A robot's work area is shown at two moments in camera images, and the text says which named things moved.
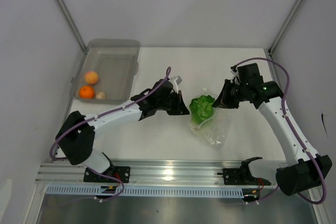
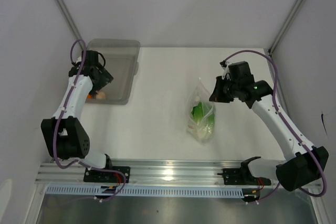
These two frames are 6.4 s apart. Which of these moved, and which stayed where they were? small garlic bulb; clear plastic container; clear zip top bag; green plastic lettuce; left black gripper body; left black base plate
Moved: left black gripper body; clear zip top bag
Stayed: small garlic bulb; clear plastic container; green plastic lettuce; left black base plate
